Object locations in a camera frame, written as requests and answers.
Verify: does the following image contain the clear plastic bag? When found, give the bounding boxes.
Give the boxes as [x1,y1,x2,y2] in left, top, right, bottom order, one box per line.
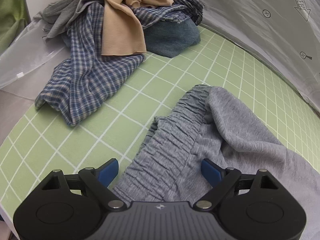
[0,19,69,99]

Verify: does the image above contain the grey sweatpants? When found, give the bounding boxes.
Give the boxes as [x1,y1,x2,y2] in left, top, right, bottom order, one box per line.
[111,84,320,240]

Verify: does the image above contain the green curtain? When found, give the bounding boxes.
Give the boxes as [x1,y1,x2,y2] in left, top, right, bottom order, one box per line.
[0,0,28,53]

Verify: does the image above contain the grey knit garment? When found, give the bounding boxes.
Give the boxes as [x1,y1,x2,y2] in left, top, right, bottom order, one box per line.
[32,0,94,41]

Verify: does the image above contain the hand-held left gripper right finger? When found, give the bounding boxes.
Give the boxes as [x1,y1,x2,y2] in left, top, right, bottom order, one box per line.
[194,158,280,210]

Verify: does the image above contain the grey printed sheet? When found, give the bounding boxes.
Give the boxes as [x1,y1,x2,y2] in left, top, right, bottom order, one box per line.
[172,0,320,118]

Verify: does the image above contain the beige cloth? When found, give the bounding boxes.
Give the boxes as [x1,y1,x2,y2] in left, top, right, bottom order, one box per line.
[69,0,187,57]

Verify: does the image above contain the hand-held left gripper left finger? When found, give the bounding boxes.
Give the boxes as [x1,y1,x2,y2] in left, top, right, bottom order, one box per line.
[41,158,128,210]

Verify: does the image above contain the blue denim garment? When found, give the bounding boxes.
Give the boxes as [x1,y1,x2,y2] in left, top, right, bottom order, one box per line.
[144,17,202,59]

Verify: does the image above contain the blue plaid shirt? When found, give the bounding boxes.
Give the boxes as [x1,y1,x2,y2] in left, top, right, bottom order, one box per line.
[34,0,205,127]

